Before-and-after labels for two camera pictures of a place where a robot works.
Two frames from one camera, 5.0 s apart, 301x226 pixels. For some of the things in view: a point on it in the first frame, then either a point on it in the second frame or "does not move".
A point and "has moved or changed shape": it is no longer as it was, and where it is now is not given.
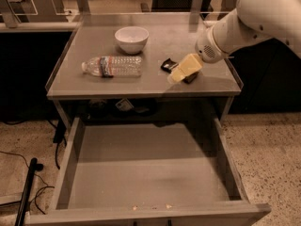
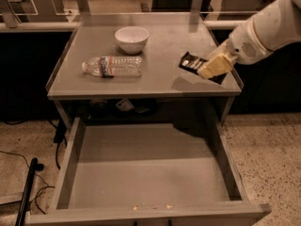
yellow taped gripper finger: x=187 y=66 -> x=219 y=65
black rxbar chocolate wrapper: x=168 y=65 has moved or changed shape
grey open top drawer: x=148 y=174 does not move
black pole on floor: x=34 y=168 does not move
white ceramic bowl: x=132 y=39 does not move
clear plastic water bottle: x=112 y=67 does not move
